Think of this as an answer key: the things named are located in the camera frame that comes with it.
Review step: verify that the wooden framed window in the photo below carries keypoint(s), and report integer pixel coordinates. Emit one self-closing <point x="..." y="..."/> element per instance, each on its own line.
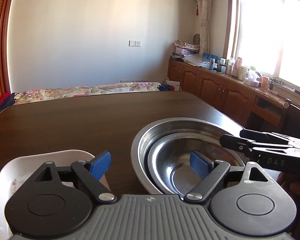
<point x="272" y="35"/>

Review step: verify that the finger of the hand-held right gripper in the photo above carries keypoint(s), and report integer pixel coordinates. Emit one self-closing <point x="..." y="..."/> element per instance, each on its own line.
<point x="235" y="142"/>
<point x="265" y="137"/>

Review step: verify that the patterned beige curtain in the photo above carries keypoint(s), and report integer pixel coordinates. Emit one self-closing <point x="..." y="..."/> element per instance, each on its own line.
<point x="204" y="17"/>

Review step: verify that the floral white square plate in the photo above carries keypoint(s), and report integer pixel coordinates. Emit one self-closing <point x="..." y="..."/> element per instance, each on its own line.
<point x="65" y="156"/>

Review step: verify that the white wall socket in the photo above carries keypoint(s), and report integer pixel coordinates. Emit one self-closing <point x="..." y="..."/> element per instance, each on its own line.
<point x="138" y="43"/>

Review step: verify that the large steel bowl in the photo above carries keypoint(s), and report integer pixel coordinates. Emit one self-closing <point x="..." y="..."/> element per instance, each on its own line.
<point x="141" y="152"/>

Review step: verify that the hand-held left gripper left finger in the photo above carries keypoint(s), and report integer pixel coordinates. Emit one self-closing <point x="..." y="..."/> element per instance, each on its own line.
<point x="100" y="165"/>

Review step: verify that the white paper box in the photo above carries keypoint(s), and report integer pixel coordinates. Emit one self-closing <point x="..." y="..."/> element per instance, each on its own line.
<point x="173" y="85"/>

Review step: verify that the dark books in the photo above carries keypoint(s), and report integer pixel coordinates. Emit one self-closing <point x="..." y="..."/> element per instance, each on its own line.
<point x="176" y="57"/>

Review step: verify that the person's right hand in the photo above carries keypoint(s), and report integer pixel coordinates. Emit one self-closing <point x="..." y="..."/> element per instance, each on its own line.
<point x="297" y="183"/>

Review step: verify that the floral bedspread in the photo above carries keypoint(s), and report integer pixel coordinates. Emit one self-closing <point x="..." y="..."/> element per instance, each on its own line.
<point x="85" y="91"/>

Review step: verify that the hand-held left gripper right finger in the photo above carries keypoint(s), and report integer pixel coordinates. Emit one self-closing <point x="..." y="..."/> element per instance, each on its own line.
<point x="201" y="166"/>

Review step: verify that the dark woven hand fan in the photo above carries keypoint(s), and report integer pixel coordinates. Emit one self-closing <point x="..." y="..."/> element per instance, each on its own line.
<point x="196" y="38"/>

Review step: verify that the wooden cabinet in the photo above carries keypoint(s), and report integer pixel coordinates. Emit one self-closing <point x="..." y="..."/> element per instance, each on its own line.
<point x="215" y="87"/>

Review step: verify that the white wall switch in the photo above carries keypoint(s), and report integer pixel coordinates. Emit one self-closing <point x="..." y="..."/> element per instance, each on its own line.
<point x="132" y="43"/>

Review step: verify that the clear plastic bag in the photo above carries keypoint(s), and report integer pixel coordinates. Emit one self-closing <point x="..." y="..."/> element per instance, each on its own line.
<point x="196" y="60"/>

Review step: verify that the lavender box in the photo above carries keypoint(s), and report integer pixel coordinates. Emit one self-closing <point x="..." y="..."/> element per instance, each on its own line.
<point x="187" y="51"/>

